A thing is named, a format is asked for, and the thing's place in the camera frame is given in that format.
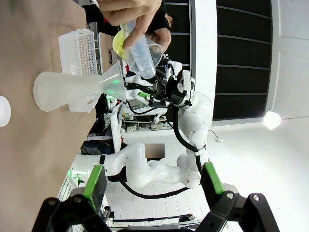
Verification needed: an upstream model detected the person's right hand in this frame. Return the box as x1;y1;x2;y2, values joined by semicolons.
98;0;163;51

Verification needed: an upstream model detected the round white flask lid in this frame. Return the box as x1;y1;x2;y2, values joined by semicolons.
0;96;12;127

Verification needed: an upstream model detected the person's left hand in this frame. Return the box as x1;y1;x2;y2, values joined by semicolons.
151;29;172;53

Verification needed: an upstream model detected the white perforated plastic basket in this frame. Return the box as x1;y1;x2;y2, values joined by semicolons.
58;29;100;114

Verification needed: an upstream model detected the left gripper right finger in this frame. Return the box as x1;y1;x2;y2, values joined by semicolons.
200;161;281;232

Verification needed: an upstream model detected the black right arm cable sleeve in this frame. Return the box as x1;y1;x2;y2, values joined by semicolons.
107;106;208;200

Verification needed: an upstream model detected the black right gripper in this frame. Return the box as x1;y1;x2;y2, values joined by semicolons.
136;77;191;107

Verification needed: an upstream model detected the translucent plastic funnel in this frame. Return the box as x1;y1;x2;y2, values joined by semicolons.
98;61;127;101

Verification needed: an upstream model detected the translucent plastic Erlenmeyer flask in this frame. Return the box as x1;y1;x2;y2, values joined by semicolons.
33;72;103;113

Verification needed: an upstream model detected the clear plastic graduated cylinder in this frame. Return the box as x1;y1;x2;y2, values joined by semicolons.
112;19;157;80

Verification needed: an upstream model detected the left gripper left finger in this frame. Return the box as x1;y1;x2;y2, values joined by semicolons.
31;164;112;232

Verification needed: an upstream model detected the round white lamp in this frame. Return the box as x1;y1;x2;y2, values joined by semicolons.
263;110;282;131

